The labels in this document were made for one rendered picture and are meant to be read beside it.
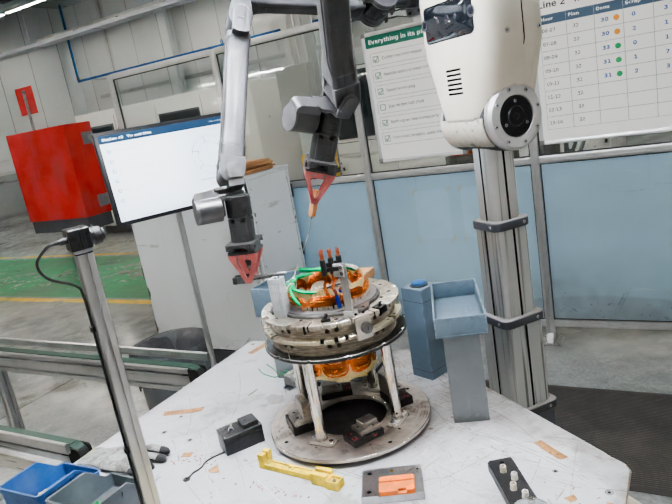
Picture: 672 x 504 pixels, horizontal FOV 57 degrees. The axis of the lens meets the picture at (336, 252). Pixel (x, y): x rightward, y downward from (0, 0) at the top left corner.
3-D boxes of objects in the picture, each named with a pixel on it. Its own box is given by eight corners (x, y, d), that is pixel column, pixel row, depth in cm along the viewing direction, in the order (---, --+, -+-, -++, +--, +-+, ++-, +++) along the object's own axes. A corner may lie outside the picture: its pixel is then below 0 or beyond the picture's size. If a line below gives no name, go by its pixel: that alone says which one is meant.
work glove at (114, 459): (73, 465, 153) (70, 457, 152) (110, 440, 163) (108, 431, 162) (142, 481, 141) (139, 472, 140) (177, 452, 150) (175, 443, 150)
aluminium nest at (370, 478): (362, 505, 119) (360, 494, 119) (363, 477, 128) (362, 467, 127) (424, 499, 118) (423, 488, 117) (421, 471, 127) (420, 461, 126)
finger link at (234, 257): (232, 287, 141) (225, 247, 139) (240, 278, 148) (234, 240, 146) (261, 285, 140) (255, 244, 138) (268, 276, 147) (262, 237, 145)
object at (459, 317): (500, 437, 134) (486, 313, 127) (450, 441, 135) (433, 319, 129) (487, 384, 157) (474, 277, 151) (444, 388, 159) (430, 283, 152)
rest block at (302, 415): (306, 412, 151) (302, 392, 149) (312, 421, 146) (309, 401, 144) (289, 417, 149) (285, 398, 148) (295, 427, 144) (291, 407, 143)
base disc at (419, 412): (241, 457, 141) (240, 453, 141) (311, 378, 176) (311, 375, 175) (404, 471, 125) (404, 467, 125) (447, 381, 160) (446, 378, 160)
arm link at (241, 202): (251, 189, 138) (244, 187, 143) (221, 195, 135) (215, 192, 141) (256, 220, 139) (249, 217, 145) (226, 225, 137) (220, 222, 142)
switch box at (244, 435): (219, 446, 150) (214, 425, 149) (256, 430, 154) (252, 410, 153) (227, 456, 145) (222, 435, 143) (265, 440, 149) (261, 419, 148)
